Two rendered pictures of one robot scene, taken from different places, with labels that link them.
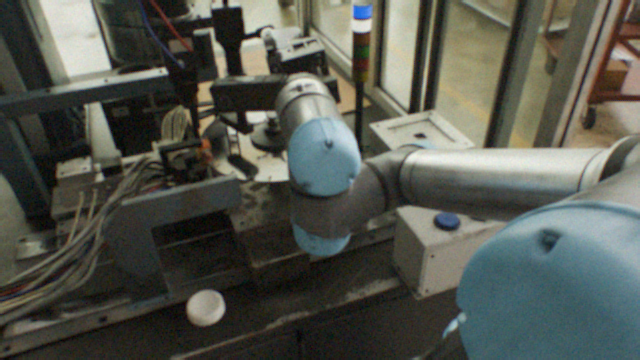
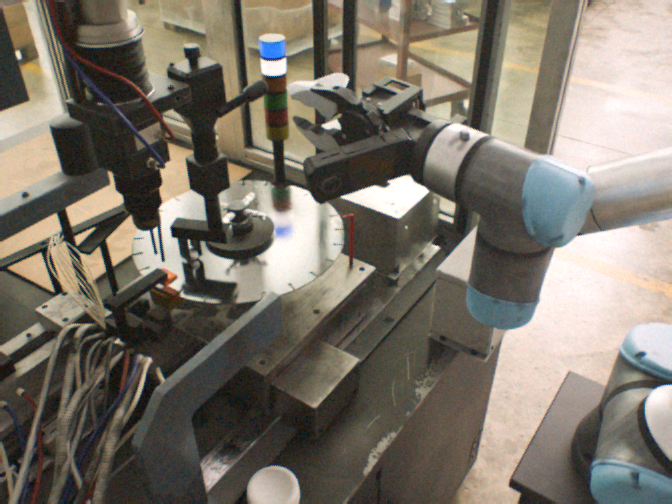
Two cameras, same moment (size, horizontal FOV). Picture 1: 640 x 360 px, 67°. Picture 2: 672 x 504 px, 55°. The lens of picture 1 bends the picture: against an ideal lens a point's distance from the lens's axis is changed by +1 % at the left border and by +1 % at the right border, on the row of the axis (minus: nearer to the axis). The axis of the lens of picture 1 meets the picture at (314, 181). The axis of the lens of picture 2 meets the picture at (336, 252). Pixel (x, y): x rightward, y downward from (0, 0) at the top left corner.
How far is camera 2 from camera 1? 47 cm
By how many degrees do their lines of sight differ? 28
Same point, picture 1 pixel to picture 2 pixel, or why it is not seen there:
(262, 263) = (321, 399)
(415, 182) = (600, 205)
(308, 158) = (570, 203)
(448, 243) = not seen: hidden behind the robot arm
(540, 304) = not seen: outside the picture
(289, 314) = (376, 446)
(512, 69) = (490, 80)
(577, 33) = (560, 28)
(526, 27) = (501, 32)
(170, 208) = (214, 372)
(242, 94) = (358, 168)
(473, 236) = not seen: hidden behind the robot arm
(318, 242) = (527, 310)
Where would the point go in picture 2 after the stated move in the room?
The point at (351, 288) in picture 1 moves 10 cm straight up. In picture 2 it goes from (414, 383) to (419, 338)
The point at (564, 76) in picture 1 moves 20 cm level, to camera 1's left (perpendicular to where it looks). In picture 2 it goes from (551, 75) to (464, 104)
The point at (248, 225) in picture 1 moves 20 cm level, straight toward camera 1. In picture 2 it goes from (273, 361) to (378, 439)
